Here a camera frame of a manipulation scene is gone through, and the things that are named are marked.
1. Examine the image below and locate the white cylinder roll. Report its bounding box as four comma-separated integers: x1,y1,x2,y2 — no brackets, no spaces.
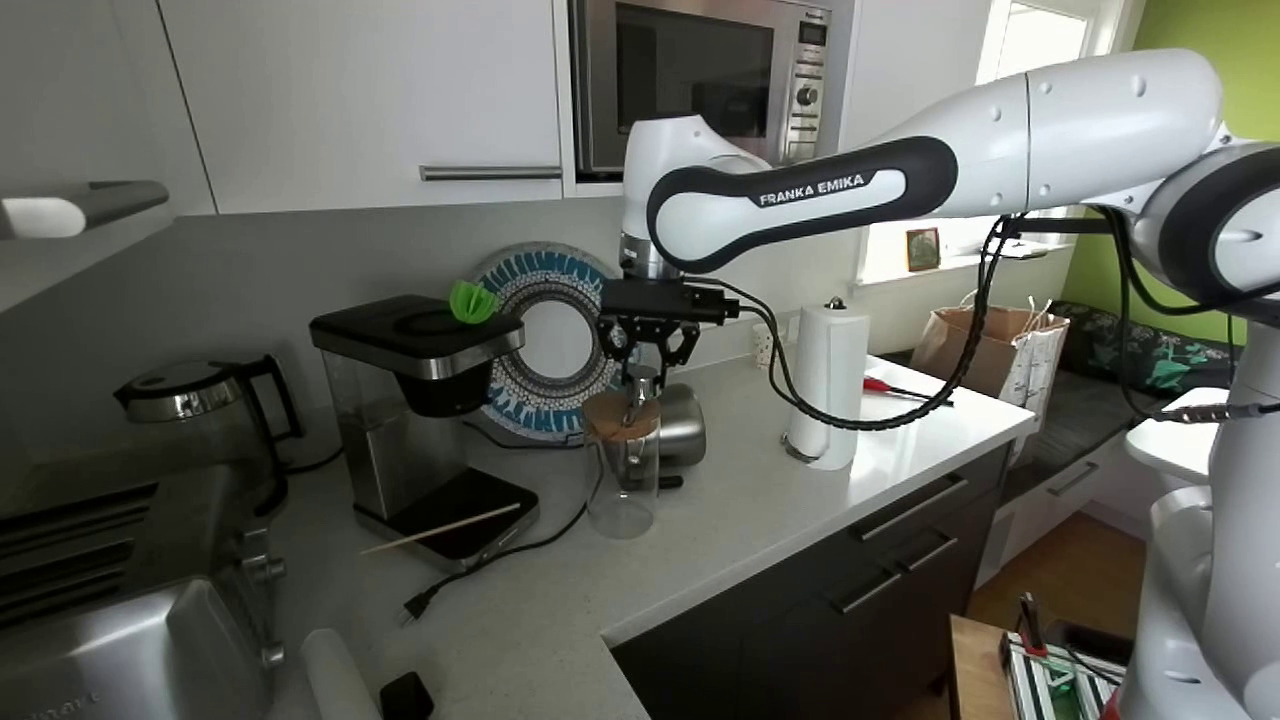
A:
292,623,383,720

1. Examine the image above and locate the narrow white cabinet door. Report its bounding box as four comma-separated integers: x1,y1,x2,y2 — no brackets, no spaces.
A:
841,0,995,134

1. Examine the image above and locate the cardboard box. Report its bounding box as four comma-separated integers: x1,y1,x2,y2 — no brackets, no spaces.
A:
909,301,1074,417

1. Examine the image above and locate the steel built-in microwave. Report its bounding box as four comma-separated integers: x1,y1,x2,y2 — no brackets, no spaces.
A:
567,0,841,183

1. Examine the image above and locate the red handled tool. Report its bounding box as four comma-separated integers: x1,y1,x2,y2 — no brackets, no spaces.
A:
859,376,960,410

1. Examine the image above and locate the small green plastic object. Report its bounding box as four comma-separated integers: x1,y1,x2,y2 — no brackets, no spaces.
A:
443,277,503,326

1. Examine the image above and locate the blue white decorative plate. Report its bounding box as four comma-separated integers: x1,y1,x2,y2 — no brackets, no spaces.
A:
469,238,644,449

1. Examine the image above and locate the white paper towel roll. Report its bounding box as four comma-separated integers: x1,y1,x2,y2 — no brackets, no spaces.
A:
782,293,871,473

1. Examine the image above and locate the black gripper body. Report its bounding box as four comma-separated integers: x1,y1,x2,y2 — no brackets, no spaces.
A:
596,277,744,326

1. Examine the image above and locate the silver toaster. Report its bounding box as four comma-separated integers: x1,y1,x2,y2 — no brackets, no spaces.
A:
0,571,278,720

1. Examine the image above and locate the small black block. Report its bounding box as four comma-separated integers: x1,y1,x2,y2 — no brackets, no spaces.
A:
375,668,442,720

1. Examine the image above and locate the black steel coffee maker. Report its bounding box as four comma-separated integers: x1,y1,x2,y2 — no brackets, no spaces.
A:
309,293,544,562

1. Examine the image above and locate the dark patterned cushion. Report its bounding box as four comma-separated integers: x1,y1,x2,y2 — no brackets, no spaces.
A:
1065,307,1248,401

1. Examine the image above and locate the small framed wall picture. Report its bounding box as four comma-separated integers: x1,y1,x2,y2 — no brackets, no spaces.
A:
904,225,944,277

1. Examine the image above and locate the thin wooden stick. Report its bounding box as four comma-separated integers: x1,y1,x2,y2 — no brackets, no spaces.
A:
360,499,528,560

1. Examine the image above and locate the steel electric kettle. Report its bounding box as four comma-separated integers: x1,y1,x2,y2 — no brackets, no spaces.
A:
114,349,309,519

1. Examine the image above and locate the white side table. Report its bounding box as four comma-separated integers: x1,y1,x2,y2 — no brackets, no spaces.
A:
1126,382,1248,488

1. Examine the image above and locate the steel faucet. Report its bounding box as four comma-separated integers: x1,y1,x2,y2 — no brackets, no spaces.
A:
231,519,292,673

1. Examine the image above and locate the wooden stool with tools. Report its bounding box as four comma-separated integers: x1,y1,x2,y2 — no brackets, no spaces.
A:
949,591,1135,720

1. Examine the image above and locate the wide white cabinet door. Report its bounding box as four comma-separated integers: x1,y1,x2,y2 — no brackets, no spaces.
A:
157,0,567,220

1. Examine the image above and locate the grey range hood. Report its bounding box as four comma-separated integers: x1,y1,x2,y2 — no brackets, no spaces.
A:
0,180,178,313

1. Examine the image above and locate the dark drawer cabinet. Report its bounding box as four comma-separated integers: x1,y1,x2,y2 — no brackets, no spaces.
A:
607,441,1016,720

